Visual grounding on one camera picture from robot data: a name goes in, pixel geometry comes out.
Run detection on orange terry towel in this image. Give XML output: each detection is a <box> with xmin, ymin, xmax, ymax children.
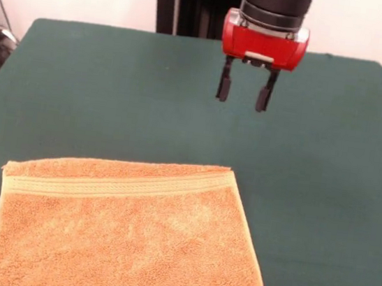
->
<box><xmin>0</xmin><ymin>137</ymin><xmax>294</xmax><ymax>286</ymax></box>

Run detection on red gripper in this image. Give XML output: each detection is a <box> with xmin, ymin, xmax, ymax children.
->
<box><xmin>212</xmin><ymin>13</ymin><xmax>312</xmax><ymax>118</ymax></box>

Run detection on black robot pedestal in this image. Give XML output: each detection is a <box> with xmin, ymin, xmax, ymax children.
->
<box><xmin>145</xmin><ymin>0</ymin><xmax>244</xmax><ymax>44</ymax></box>

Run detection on dark green table cloth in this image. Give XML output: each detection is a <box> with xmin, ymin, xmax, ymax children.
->
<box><xmin>0</xmin><ymin>10</ymin><xmax>382</xmax><ymax>286</ymax></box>

